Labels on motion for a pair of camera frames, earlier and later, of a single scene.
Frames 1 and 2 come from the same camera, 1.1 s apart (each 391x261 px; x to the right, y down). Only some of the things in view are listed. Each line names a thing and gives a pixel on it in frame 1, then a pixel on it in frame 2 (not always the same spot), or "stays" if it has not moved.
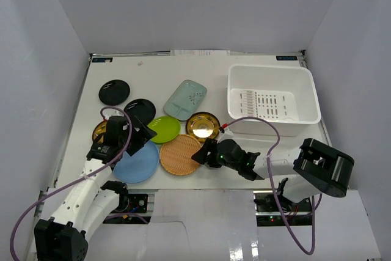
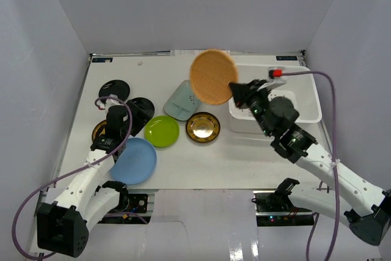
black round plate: x=114 y=92 stays
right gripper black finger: x=203 y=154 → x=242 y=91
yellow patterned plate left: x=99 y=129 stays
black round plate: x=143 y=109 stays
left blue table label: x=102 y=59 stays
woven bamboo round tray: x=176 y=153 → x=211 y=73
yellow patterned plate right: x=203 y=126 stays
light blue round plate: x=139 y=167 stays
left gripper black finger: x=145 y=133 → x=142 y=109
